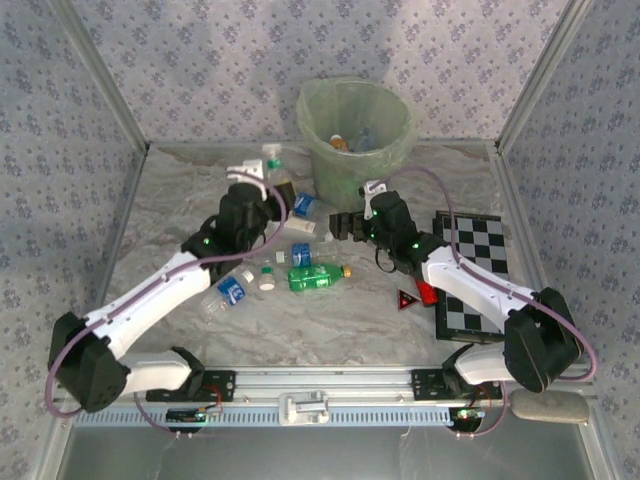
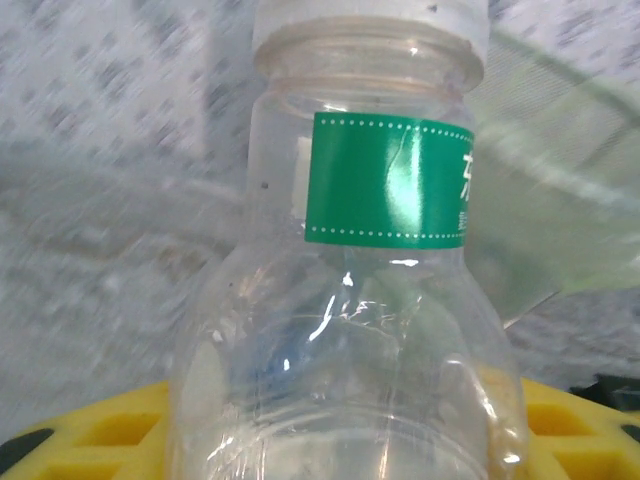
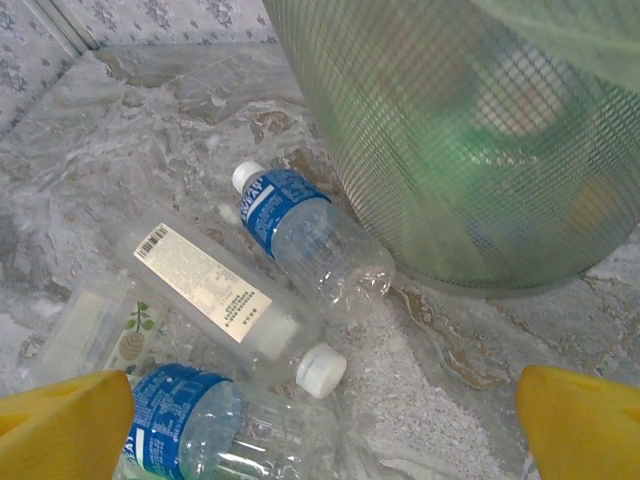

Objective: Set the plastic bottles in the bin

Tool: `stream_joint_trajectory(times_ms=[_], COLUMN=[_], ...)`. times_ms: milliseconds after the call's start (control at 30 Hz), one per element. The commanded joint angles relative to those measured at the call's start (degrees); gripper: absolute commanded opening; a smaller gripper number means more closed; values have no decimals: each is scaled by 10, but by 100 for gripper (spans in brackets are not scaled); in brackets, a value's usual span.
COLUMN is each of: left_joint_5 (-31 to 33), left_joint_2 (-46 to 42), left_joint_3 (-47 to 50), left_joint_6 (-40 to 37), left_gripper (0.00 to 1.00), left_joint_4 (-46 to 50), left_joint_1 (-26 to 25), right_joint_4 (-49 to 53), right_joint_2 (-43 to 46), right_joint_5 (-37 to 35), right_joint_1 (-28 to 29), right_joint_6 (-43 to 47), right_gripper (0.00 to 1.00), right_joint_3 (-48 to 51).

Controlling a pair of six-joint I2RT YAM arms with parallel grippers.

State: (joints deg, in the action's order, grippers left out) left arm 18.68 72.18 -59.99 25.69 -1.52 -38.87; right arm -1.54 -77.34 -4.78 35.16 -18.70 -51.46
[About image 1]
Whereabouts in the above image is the small circuit board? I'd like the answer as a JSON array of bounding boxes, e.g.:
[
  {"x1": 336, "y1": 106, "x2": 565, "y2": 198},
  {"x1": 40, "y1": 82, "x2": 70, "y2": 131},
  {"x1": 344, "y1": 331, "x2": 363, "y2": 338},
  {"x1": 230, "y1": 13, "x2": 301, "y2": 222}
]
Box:
[
  {"x1": 448, "y1": 407, "x2": 487, "y2": 427},
  {"x1": 166, "y1": 407, "x2": 225, "y2": 427}
]

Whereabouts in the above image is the blue label bottle white cap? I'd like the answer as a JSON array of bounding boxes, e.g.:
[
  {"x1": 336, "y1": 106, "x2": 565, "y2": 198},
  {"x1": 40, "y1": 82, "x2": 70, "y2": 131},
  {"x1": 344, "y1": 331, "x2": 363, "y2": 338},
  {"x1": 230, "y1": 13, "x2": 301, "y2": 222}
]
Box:
[
  {"x1": 273, "y1": 241, "x2": 346, "y2": 269},
  {"x1": 292, "y1": 192, "x2": 321, "y2": 220},
  {"x1": 199, "y1": 269, "x2": 256, "y2": 319}
]

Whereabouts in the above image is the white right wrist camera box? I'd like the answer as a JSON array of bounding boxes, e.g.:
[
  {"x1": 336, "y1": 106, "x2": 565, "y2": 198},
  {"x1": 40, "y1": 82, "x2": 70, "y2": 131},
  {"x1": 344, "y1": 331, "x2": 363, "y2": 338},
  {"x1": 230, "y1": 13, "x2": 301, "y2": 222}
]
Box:
[{"x1": 357, "y1": 179, "x2": 390, "y2": 221}]

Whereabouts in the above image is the red glitter tube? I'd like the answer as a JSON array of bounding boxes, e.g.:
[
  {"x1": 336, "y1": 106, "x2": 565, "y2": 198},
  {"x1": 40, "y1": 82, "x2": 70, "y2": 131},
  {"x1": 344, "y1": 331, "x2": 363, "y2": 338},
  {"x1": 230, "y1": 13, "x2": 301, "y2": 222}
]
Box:
[{"x1": 415, "y1": 279, "x2": 440, "y2": 307}]

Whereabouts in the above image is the red black triangle badge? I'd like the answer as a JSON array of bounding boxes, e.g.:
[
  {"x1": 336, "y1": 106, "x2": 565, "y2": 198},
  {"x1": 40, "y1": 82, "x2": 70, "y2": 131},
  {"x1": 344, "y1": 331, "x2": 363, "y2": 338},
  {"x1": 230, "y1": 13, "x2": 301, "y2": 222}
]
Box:
[{"x1": 396, "y1": 287, "x2": 421, "y2": 314}]

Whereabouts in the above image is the black grey chessboard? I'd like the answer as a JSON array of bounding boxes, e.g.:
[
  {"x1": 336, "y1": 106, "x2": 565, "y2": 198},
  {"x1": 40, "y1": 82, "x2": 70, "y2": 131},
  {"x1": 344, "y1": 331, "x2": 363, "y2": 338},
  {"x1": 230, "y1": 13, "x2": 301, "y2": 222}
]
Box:
[{"x1": 432, "y1": 210, "x2": 514, "y2": 346}]

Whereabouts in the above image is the aluminium mounting rail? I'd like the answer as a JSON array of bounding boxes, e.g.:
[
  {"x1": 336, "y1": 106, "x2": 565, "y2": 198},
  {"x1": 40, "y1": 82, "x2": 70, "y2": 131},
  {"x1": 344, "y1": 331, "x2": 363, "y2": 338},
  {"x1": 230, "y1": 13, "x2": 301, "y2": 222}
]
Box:
[{"x1": 54, "y1": 364, "x2": 599, "y2": 404}]

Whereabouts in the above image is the pale blue label bottle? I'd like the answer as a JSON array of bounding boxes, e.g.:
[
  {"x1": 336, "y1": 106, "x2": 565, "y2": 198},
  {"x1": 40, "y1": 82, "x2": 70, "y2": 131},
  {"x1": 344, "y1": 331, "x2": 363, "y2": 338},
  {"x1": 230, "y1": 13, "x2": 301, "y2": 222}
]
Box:
[{"x1": 352, "y1": 127, "x2": 379, "y2": 151}]

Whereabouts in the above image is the grey oval pad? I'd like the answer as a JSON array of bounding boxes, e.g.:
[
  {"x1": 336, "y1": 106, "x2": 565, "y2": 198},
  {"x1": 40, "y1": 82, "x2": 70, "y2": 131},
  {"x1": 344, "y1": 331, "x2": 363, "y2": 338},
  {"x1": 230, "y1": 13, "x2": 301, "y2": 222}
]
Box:
[{"x1": 508, "y1": 389, "x2": 591, "y2": 427}]

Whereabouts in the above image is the aluminium frame post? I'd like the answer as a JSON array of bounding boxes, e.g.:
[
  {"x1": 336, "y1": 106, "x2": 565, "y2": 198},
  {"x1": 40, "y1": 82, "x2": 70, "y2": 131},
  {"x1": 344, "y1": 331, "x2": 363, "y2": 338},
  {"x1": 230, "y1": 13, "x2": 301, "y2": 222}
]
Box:
[
  {"x1": 47, "y1": 0, "x2": 151, "y2": 151},
  {"x1": 493, "y1": 0, "x2": 601, "y2": 154}
]

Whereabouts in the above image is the clear bottle green white cap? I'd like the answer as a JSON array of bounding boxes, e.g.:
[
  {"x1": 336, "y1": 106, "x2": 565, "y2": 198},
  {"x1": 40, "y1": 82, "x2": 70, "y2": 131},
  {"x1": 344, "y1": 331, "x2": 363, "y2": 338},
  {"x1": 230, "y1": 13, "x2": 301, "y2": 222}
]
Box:
[{"x1": 261, "y1": 143, "x2": 296, "y2": 201}]

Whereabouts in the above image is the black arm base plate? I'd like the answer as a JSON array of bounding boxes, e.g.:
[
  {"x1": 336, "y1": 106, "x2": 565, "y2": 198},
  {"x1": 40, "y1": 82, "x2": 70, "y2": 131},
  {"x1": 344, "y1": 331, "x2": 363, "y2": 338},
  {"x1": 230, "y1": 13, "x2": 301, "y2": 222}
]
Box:
[
  {"x1": 410, "y1": 368, "x2": 504, "y2": 401},
  {"x1": 145, "y1": 369, "x2": 237, "y2": 403}
]

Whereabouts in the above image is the slotted grey cable duct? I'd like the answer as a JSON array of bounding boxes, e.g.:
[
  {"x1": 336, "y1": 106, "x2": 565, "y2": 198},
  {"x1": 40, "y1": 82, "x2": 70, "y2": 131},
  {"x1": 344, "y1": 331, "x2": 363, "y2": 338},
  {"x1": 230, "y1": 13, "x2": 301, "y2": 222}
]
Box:
[{"x1": 72, "y1": 407, "x2": 591, "y2": 427}]

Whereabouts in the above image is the pale green plastic bin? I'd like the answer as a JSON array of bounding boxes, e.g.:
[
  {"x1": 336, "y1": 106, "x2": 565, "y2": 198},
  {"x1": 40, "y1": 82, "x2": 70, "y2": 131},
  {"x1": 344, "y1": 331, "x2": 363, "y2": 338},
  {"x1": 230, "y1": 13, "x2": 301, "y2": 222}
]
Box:
[{"x1": 294, "y1": 74, "x2": 419, "y2": 214}]

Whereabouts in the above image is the green translucent bin liner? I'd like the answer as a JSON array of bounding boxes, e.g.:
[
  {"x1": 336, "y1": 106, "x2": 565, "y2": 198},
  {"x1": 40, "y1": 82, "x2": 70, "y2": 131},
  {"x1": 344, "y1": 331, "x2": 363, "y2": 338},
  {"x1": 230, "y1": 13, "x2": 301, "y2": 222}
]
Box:
[{"x1": 294, "y1": 74, "x2": 419, "y2": 179}]

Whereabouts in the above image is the aluminium side rail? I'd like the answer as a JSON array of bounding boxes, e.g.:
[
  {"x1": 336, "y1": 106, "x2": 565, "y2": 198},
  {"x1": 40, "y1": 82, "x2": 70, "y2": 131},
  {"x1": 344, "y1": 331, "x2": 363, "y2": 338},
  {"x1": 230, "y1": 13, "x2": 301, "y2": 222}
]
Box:
[
  {"x1": 59, "y1": 144, "x2": 151, "y2": 371},
  {"x1": 492, "y1": 147, "x2": 574, "y2": 364}
]

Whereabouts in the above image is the stout green bottle yellow cap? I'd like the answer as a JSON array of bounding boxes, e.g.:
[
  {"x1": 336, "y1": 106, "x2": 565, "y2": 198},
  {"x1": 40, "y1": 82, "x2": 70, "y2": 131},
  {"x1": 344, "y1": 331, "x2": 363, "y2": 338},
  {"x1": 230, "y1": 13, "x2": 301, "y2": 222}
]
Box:
[{"x1": 287, "y1": 263, "x2": 353, "y2": 294}]

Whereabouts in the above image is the white rectangular box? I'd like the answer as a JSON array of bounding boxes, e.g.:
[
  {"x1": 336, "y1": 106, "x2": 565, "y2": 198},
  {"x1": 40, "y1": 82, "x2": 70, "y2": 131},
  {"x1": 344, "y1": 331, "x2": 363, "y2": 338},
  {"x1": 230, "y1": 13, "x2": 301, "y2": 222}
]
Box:
[{"x1": 282, "y1": 215, "x2": 335, "y2": 242}]

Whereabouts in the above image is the white latch bracket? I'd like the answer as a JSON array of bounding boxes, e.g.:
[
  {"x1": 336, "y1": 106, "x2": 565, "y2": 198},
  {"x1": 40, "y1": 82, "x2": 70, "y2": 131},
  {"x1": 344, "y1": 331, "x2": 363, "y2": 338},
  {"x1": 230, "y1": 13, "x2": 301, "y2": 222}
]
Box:
[{"x1": 277, "y1": 390, "x2": 331, "y2": 427}]

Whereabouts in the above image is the metal sheet panel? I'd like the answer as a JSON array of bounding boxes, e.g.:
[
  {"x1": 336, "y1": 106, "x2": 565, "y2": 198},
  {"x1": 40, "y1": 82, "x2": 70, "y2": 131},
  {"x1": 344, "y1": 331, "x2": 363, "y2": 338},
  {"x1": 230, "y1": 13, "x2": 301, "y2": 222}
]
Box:
[{"x1": 49, "y1": 424, "x2": 611, "y2": 480}]

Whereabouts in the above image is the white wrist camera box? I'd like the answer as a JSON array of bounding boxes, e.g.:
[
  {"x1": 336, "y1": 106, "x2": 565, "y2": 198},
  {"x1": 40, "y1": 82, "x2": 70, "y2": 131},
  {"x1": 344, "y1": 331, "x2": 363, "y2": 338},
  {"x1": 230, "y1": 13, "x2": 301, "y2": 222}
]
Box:
[
  {"x1": 223, "y1": 158, "x2": 266, "y2": 195},
  {"x1": 357, "y1": 179, "x2": 390, "y2": 221}
]

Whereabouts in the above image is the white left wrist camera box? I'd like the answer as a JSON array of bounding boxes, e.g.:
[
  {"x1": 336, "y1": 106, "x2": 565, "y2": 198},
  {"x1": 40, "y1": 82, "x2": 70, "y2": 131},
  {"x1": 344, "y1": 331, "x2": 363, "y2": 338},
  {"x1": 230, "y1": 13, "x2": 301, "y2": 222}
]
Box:
[{"x1": 223, "y1": 158, "x2": 266, "y2": 195}]

